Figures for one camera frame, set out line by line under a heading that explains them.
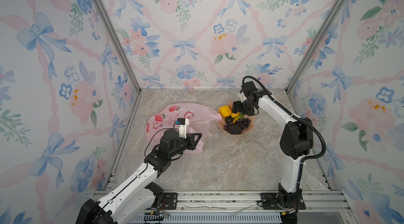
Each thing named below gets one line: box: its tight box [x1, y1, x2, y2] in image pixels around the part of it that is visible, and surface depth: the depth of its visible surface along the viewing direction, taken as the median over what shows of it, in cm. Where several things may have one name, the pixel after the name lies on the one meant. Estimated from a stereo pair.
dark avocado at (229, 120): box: [225, 115, 234, 125], surface depth 100 cm
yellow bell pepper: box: [219, 105, 232, 118], surface depth 100 cm
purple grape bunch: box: [223, 117, 251, 131], surface depth 97 cm
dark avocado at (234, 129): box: [227, 125, 242, 135], surface depth 92 cm
